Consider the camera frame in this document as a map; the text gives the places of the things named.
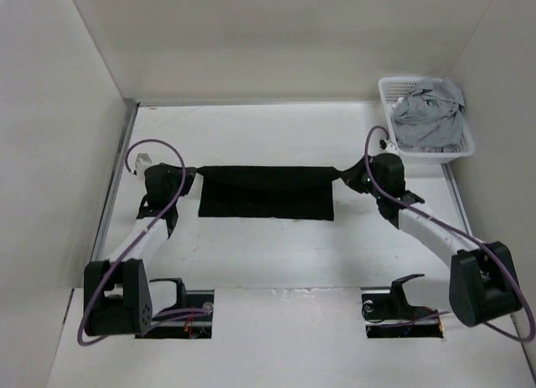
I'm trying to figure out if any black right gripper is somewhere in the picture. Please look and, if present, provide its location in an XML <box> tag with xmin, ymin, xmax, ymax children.
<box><xmin>338</xmin><ymin>154</ymin><xmax>384</xmax><ymax>199</ymax></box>

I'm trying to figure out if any black tank top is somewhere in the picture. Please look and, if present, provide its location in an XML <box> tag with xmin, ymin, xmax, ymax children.
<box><xmin>197</xmin><ymin>166</ymin><xmax>343</xmax><ymax>221</ymax></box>

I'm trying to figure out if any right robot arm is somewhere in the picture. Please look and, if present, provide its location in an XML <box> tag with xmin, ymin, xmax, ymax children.
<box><xmin>341</xmin><ymin>153</ymin><xmax>523</xmax><ymax>327</ymax></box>

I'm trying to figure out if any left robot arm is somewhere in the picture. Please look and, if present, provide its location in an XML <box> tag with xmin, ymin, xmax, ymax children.
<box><xmin>79</xmin><ymin>163</ymin><xmax>197</xmax><ymax>341</ymax></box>

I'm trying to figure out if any grey tank tops pile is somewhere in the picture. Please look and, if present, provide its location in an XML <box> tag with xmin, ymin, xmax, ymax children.
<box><xmin>390</xmin><ymin>78</ymin><xmax>466</xmax><ymax>152</ymax></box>

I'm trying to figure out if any white plastic laundry basket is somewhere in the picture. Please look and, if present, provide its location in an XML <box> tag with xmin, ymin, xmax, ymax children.
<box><xmin>378</xmin><ymin>76</ymin><xmax>475</xmax><ymax>165</ymax></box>

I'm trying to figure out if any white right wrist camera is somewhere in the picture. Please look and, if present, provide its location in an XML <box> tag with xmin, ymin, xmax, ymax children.
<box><xmin>379</xmin><ymin>139</ymin><xmax>398</xmax><ymax>153</ymax></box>

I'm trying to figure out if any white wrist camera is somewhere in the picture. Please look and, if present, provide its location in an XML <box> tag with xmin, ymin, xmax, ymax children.
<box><xmin>133</xmin><ymin>153</ymin><xmax>154</xmax><ymax>178</ymax></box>
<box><xmin>379</xmin><ymin>139</ymin><xmax>398</xmax><ymax>153</ymax></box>

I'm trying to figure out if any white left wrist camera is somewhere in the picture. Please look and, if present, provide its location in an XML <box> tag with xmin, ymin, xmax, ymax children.
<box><xmin>133</xmin><ymin>153</ymin><xmax>154</xmax><ymax>178</ymax></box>

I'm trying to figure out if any left aluminium frame rail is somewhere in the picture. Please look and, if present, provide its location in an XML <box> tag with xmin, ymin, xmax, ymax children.
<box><xmin>81</xmin><ymin>97</ymin><xmax>139</xmax><ymax>271</ymax></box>

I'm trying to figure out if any aluminium frame rail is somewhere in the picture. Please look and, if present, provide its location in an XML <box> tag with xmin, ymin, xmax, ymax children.
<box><xmin>81</xmin><ymin>97</ymin><xmax>139</xmax><ymax>271</ymax></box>
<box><xmin>441</xmin><ymin>163</ymin><xmax>473</xmax><ymax>236</ymax></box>

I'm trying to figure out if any right aluminium frame rail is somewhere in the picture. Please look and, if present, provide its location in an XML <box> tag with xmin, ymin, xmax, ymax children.
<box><xmin>441</xmin><ymin>163</ymin><xmax>473</xmax><ymax>236</ymax></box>

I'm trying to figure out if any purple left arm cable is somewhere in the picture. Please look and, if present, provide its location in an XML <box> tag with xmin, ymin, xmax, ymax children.
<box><xmin>77</xmin><ymin>138</ymin><xmax>213</xmax><ymax>348</ymax></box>

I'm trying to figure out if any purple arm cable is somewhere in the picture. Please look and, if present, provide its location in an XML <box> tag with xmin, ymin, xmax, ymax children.
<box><xmin>77</xmin><ymin>138</ymin><xmax>213</xmax><ymax>348</ymax></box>
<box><xmin>363</xmin><ymin>126</ymin><xmax>536</xmax><ymax>343</ymax></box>

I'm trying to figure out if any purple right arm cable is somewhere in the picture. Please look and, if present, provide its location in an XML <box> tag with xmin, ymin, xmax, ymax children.
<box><xmin>363</xmin><ymin>126</ymin><xmax>536</xmax><ymax>343</ymax></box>

